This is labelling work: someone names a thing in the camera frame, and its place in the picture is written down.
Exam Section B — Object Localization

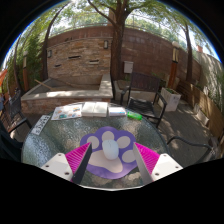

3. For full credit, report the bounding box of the white licence plate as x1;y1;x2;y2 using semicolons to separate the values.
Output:
30;114;52;136

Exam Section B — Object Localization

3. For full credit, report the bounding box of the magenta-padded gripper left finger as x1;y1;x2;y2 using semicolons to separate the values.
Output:
39;142;94;185

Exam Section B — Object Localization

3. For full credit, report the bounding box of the white flat box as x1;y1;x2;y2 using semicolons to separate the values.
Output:
81;101;109;118

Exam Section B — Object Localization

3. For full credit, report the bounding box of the large tree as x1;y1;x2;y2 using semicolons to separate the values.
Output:
109;0;127;82

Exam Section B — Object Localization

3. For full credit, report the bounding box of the wooden lamp post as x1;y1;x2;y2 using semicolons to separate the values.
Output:
168;40;181;89
21;49;30;93

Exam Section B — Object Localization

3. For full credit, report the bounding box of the small white pack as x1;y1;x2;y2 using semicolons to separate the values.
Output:
107;106;128;117

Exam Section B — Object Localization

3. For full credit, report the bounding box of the purple paw-shaped mouse pad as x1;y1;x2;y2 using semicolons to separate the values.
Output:
79;125;140;180

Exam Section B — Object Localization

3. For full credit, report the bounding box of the wooden stick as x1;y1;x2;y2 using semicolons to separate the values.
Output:
33;78;54;91

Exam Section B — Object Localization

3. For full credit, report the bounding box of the thin tree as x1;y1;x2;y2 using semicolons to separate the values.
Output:
182;21;195;83
40;6;61;82

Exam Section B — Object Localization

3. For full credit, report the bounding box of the grey wall mailbox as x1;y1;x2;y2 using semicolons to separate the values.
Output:
123;60;135;75

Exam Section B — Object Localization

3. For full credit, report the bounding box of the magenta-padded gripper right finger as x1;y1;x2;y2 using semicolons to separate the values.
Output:
132;142;184;186

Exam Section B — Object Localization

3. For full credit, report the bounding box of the white planter box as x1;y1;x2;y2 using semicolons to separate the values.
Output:
158;86;182;112

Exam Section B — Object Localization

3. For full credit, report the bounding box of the dark wooden armchair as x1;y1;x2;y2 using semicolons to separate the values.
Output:
120;71;168;129

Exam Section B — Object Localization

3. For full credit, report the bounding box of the raised stone bed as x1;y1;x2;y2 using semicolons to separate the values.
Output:
20;73;114;116

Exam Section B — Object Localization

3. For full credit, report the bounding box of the green pack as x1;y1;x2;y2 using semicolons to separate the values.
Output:
126;111;144;121

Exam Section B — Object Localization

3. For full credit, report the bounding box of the black metal mesh chair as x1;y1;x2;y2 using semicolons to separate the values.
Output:
165;134;219;165

